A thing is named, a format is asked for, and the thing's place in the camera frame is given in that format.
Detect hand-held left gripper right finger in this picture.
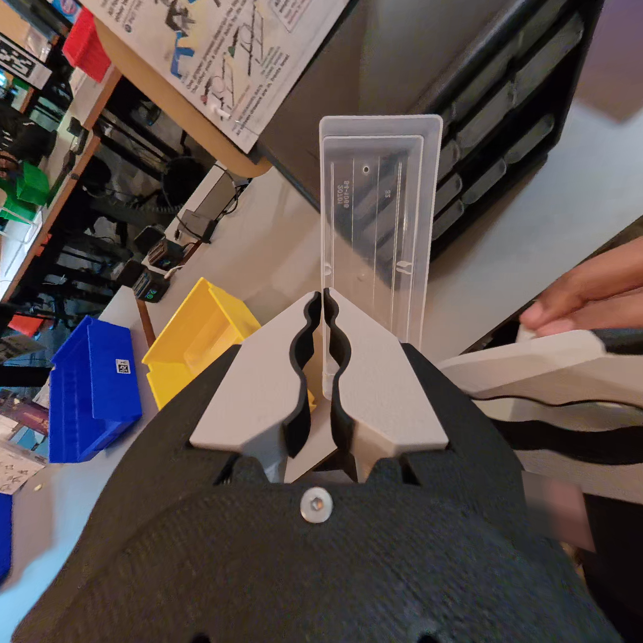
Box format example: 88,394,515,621
324,287,449,483

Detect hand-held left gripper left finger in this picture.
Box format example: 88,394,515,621
189,290,323,484

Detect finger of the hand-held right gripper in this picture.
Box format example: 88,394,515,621
437,329,643,428
495,421,643,505

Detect clear plastic drawer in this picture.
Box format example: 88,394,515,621
319,115,444,401

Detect black drawer cabinet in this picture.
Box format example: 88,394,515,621
254,0,606,262

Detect grey desk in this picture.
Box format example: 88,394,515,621
0,98,643,621

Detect person's right hand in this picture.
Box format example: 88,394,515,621
519,240,643,338

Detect yellow plastic bin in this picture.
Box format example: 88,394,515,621
142,277,317,413

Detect blue bin with white tag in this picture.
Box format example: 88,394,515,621
49,315,143,464

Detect white power box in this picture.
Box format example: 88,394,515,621
178,166,237,227

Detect white paper sheet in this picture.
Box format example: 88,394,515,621
0,442,47,495

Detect set of clear cabinet drawers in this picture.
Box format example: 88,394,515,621
409,10,586,242

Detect blue plastic bin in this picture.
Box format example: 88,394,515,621
0,492,14,586

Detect long wooden table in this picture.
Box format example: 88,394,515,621
0,65,124,302

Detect green plastic bin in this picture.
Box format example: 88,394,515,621
0,162,51,222

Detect instruction poster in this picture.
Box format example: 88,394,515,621
80,0,351,154

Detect red plastic bin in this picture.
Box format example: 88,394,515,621
62,7,112,83

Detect black white marker tag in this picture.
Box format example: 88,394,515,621
0,34,52,90

